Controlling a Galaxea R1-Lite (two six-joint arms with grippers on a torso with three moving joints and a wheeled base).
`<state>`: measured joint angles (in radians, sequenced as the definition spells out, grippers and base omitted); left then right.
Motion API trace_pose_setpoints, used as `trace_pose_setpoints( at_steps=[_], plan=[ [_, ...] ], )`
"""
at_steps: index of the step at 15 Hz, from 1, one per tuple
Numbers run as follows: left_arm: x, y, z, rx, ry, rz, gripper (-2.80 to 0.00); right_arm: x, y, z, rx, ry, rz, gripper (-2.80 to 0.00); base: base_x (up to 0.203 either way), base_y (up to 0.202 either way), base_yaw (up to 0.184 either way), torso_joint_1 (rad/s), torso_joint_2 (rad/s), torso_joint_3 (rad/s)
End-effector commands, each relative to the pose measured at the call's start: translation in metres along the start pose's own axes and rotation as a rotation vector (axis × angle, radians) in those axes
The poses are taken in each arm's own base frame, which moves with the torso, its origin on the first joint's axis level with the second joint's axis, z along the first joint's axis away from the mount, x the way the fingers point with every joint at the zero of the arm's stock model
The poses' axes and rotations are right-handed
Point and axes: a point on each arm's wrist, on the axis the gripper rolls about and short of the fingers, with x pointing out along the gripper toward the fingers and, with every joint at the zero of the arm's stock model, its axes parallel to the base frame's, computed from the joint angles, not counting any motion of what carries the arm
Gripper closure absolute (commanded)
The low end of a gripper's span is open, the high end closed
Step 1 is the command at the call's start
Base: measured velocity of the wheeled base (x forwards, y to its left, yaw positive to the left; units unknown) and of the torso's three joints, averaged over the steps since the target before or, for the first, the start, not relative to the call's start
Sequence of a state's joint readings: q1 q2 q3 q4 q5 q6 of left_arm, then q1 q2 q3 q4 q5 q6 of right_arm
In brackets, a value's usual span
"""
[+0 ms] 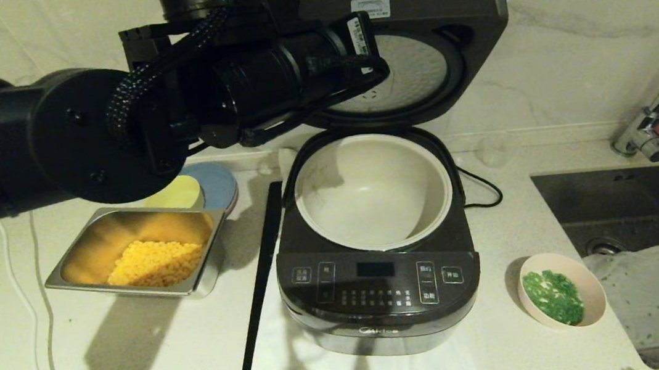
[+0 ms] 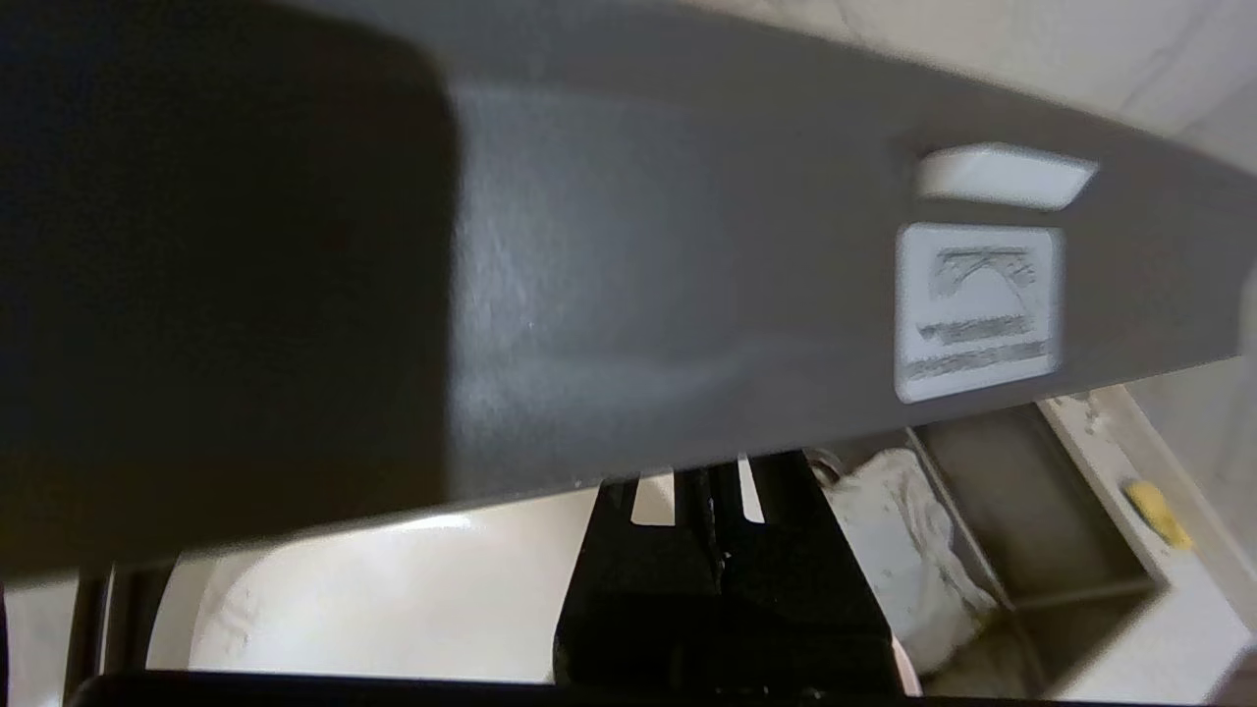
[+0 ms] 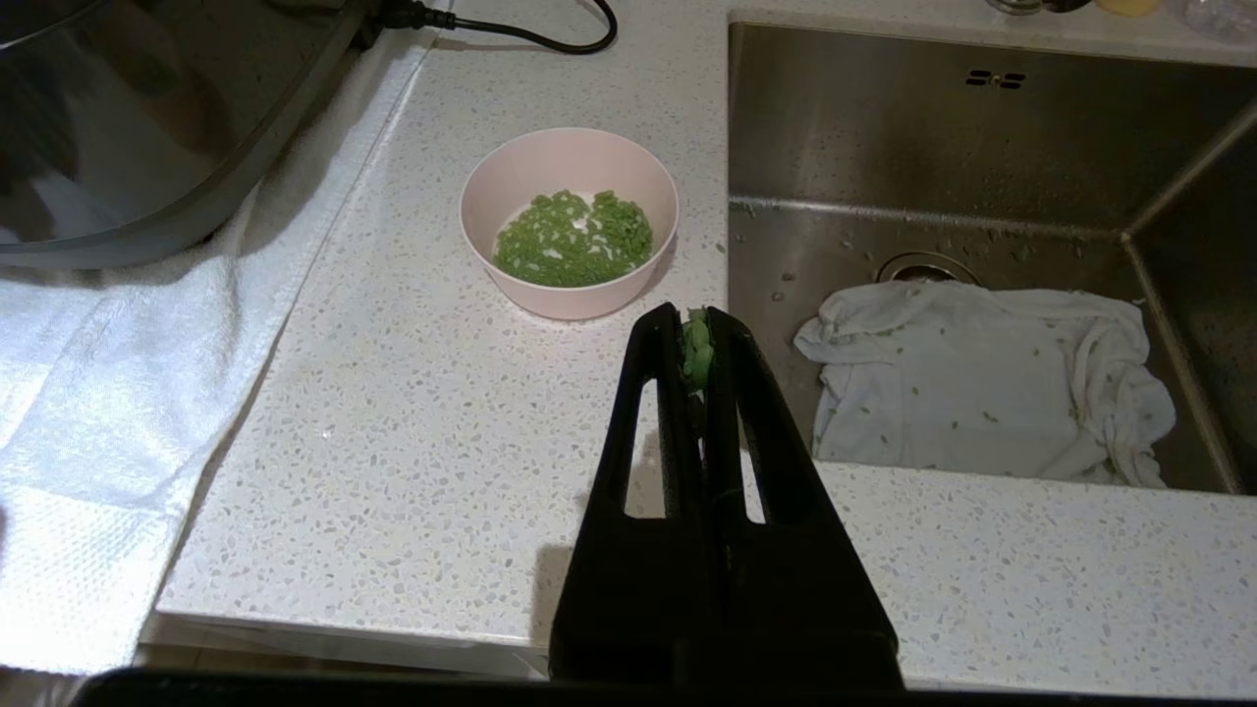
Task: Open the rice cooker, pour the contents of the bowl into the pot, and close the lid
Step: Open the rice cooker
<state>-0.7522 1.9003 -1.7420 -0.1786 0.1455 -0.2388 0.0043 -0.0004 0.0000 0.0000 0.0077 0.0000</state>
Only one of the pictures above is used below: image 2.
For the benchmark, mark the grey white dish cloth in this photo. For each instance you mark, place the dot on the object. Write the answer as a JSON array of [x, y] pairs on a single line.
[[903, 550]]

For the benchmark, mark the pink bowl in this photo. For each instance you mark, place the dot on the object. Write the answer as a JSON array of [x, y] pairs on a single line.
[[905, 673]]

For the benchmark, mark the black rice cooker lid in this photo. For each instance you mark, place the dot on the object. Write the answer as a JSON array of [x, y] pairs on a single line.
[[687, 245]]

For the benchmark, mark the yellow sponge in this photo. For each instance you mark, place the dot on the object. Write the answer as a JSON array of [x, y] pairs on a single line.
[[1159, 511]]

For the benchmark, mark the white inner pot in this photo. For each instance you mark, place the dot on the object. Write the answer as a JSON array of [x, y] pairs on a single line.
[[393, 609]]

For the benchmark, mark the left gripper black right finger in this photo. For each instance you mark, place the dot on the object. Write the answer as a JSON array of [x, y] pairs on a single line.
[[795, 609]]

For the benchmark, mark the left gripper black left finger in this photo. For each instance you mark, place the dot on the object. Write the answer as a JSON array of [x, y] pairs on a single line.
[[638, 609]]

